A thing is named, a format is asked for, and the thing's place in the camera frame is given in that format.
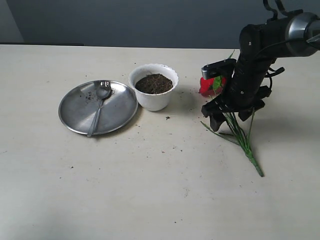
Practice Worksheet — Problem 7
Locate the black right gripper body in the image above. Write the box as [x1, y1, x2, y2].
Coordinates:
[201, 57, 272, 117]

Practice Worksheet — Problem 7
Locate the artificial red flower stem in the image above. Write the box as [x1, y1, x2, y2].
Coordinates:
[199, 53, 265, 177]

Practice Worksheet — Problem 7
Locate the stainless steel spork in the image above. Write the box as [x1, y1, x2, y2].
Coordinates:
[87, 80, 112, 137]

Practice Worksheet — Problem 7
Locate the white scalloped flower pot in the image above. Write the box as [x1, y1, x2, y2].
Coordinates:
[128, 63, 179, 112]

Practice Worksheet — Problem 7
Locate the round stainless steel plate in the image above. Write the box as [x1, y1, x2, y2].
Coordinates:
[58, 80, 139, 136]

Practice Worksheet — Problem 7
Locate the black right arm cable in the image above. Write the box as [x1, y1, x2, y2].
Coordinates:
[254, 0, 320, 91]

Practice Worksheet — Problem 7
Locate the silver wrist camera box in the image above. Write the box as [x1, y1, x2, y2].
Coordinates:
[201, 58, 237, 80]

